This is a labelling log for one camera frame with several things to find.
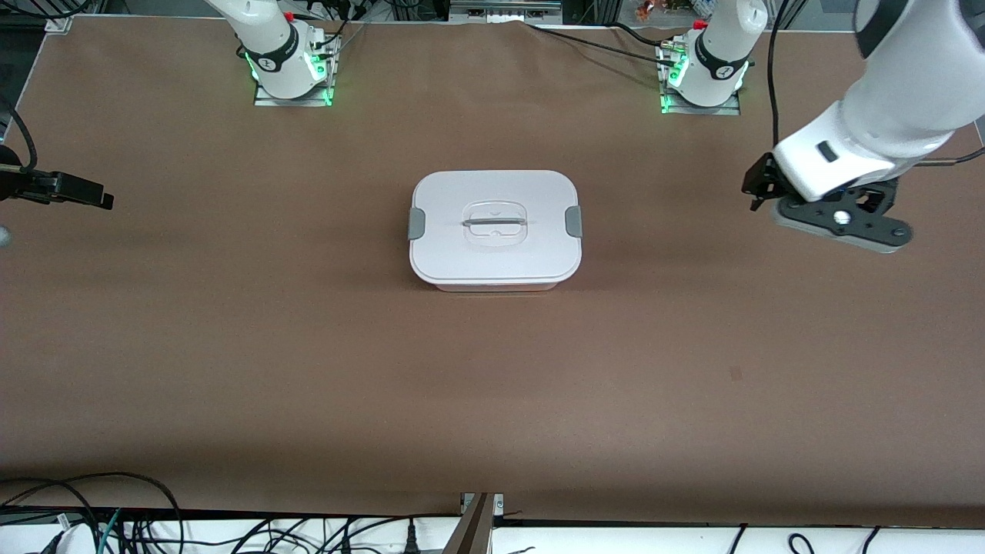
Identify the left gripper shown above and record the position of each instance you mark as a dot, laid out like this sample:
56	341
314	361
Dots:
759	181

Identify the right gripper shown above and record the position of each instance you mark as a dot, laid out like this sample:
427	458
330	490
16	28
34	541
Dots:
32	185

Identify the white box lid grey clips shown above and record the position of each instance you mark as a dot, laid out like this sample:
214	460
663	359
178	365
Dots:
462	261

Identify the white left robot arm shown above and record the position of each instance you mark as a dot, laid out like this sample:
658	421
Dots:
923	77

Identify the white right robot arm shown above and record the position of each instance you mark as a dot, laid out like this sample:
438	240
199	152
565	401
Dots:
285	81

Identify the pink plastic box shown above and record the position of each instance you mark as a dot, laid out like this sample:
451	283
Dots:
496	287

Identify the small orange object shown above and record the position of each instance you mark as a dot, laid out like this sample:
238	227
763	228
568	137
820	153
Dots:
645	9

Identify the brown table cover sheet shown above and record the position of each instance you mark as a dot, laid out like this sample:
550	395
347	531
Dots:
692	423

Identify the aluminium profile beam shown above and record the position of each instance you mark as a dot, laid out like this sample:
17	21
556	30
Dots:
477	531

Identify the black power plug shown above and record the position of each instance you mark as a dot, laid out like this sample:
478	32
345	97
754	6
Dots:
412	542

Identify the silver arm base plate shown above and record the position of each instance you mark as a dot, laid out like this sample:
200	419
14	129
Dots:
731	110
265	100

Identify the black left camera mount bracket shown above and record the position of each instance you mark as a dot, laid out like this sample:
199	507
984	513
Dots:
869	227

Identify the silver corner bracket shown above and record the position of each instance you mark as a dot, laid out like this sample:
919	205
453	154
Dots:
59	21

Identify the aluminium frame rail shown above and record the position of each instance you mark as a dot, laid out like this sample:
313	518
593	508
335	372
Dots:
504	9

